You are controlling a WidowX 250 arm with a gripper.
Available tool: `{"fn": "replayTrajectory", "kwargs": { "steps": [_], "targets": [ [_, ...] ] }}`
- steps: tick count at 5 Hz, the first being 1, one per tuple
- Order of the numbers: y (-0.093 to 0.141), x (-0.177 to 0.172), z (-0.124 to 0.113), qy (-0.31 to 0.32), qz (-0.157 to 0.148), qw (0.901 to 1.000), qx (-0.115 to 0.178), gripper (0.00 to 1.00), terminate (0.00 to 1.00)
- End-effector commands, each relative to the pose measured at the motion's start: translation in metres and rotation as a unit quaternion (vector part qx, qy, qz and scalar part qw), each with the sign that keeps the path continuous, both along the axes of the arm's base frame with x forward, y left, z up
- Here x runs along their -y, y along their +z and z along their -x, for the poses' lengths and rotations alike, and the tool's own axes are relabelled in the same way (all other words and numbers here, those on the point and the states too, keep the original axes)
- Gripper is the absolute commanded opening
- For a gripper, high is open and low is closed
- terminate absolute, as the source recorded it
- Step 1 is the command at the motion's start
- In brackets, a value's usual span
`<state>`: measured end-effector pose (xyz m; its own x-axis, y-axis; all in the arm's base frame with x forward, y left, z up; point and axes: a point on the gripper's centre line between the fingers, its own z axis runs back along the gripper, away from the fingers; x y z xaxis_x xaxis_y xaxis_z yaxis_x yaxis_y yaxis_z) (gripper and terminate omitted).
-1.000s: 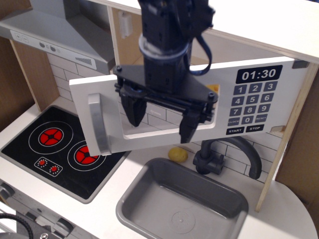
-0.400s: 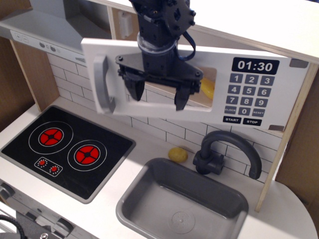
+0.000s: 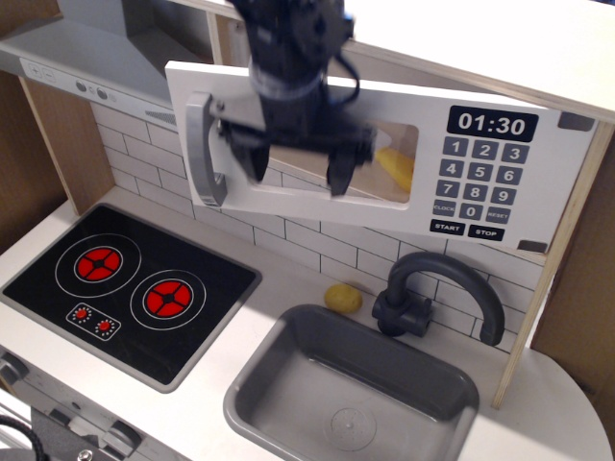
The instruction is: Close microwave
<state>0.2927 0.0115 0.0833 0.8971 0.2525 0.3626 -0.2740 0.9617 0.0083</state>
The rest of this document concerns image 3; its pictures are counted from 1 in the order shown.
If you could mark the black toy stove top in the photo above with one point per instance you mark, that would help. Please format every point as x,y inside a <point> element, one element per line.
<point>141,298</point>

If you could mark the white yellow toy knife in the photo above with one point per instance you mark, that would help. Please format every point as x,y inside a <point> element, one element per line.
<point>398,166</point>

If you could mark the yellow toy potato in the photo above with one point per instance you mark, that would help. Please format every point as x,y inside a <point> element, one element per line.
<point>343,298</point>

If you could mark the white wooden microwave cabinet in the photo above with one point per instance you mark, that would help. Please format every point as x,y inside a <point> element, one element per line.
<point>551,54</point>

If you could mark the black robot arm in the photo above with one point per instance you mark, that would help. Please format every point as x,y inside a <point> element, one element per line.
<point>292,44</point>

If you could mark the grey range hood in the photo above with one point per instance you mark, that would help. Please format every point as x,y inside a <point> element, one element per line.
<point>111,53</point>

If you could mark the dark grey toy faucet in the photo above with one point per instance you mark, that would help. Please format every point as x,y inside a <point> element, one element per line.
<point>405,305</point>

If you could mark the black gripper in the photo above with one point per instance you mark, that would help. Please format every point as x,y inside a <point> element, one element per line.
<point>300,115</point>

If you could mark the grey oven front panel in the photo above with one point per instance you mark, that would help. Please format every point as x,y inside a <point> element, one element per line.
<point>69,425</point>

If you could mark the white toy microwave door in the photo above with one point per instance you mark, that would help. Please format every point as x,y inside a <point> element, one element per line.
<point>433,161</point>

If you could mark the grey toy sink basin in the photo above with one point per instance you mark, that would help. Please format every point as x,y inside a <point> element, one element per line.
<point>321,386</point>

